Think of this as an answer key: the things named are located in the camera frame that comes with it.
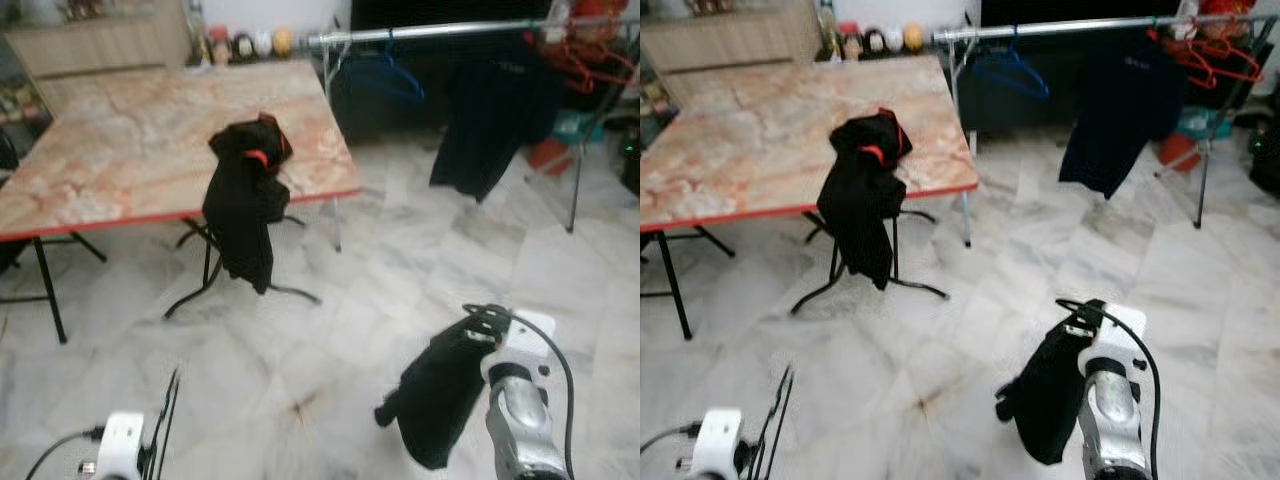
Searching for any black plastic hanger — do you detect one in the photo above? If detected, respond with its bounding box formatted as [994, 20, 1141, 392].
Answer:
[148, 366, 183, 480]
[755, 365, 796, 480]

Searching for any black shirt with printed logo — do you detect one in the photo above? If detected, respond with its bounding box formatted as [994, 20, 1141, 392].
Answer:
[375, 320, 501, 471]
[995, 312, 1096, 466]

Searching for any blue plastic hanger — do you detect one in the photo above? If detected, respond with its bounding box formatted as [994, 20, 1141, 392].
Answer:
[345, 35, 426, 106]
[972, 35, 1051, 101]

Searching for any red plastic hanger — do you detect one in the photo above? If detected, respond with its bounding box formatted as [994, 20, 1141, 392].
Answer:
[1190, 25, 1266, 86]
[540, 25, 621, 96]
[1150, 25, 1246, 91]
[570, 28, 639, 86]

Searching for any red bin with teal bag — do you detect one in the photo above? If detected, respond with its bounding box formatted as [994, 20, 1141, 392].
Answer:
[1158, 105, 1223, 173]
[527, 110, 591, 179]

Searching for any navy polo shirt red trim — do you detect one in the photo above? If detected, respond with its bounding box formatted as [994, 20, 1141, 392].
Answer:
[430, 40, 566, 204]
[1058, 35, 1191, 201]

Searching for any black garment with red trim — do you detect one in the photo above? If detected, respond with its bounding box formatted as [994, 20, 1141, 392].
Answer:
[202, 113, 294, 296]
[817, 107, 913, 291]

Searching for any black flat television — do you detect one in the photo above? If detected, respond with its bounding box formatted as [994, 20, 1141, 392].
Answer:
[980, 0, 1181, 26]
[350, 0, 556, 31]

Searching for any marble pattern folding table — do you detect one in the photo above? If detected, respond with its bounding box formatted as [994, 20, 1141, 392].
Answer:
[0, 58, 363, 346]
[640, 55, 981, 341]

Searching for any beige wooden sideboard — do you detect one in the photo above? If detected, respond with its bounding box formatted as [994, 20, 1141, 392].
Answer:
[5, 0, 196, 81]
[640, 0, 823, 76]

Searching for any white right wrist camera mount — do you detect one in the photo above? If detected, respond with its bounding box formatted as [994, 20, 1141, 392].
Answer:
[1080, 303, 1149, 376]
[480, 310, 557, 386]

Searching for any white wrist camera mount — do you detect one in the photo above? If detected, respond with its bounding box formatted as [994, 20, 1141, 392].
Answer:
[480, 310, 557, 386]
[95, 411, 147, 480]
[1080, 303, 1149, 376]
[697, 408, 746, 480]

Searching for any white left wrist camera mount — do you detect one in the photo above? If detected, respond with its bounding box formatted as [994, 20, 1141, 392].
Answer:
[95, 411, 147, 480]
[697, 408, 746, 480]

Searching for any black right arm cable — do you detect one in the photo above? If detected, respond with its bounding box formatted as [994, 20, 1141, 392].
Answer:
[1056, 298, 1161, 480]
[463, 303, 576, 480]

